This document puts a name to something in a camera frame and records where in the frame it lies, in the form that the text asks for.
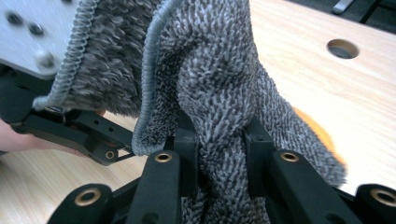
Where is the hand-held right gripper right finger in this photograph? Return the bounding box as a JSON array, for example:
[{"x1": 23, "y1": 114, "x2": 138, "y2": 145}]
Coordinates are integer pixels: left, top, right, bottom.
[{"x1": 242, "y1": 116, "x2": 364, "y2": 224}]

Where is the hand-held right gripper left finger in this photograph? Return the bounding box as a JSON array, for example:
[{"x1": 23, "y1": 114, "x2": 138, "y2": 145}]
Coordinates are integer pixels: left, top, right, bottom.
[{"x1": 125, "y1": 113, "x2": 201, "y2": 224}]

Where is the orange plush toy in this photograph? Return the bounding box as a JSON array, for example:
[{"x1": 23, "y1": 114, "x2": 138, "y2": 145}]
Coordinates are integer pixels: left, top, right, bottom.
[{"x1": 292, "y1": 106, "x2": 347, "y2": 166}]

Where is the grey towel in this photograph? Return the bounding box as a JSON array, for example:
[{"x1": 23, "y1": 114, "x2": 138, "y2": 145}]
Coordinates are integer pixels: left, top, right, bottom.
[{"x1": 32, "y1": 0, "x2": 348, "y2": 224}]

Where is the white desk frame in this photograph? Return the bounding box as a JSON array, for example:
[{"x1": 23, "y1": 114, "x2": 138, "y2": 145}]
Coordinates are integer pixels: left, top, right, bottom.
[{"x1": 331, "y1": 0, "x2": 357, "y2": 15}]

